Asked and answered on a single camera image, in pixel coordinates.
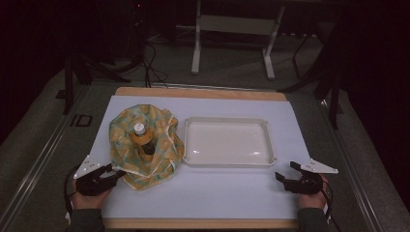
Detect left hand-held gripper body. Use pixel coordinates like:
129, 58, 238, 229
73, 155, 114, 197

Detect white metal stand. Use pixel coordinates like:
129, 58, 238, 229
190, 0, 286, 81

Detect black cable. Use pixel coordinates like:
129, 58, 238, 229
320, 179, 343, 232
63, 164, 81, 217

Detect black metal stand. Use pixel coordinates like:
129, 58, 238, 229
55, 54, 132, 116
278, 18, 344, 131

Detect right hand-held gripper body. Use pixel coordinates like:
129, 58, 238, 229
284, 158, 339, 195

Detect person's right hand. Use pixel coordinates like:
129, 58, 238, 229
297, 173, 331, 211

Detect person's left hand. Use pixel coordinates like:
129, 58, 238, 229
71, 179, 112, 211

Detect white plastic tray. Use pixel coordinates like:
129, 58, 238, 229
182, 116, 278, 168

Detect white table mat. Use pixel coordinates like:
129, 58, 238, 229
87, 95, 312, 220

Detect orange drink bottle white cap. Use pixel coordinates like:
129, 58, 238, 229
130, 122, 157, 156

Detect yellow green patterned cloth bag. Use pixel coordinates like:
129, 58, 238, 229
108, 103, 186, 191

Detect black floor cables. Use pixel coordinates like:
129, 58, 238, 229
140, 35, 169, 89

